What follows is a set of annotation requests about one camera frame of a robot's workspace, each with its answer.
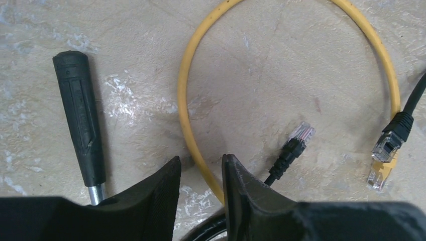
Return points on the small grey hammer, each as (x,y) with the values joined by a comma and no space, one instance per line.
(77,94)

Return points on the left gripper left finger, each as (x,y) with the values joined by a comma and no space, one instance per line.
(145,211)

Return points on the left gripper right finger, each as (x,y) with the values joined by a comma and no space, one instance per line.
(254,211)

